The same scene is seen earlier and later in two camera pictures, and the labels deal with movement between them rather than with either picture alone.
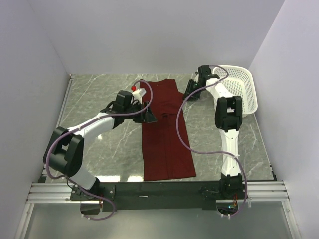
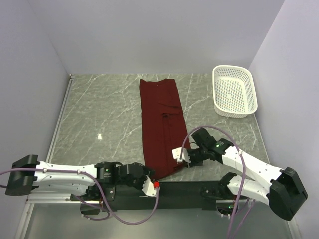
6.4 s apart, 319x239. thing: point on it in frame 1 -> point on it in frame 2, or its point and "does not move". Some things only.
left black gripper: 148,116 -> 149,173
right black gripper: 189,88 -> 193,163
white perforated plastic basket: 239,82 does not move
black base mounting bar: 157,195 does not move
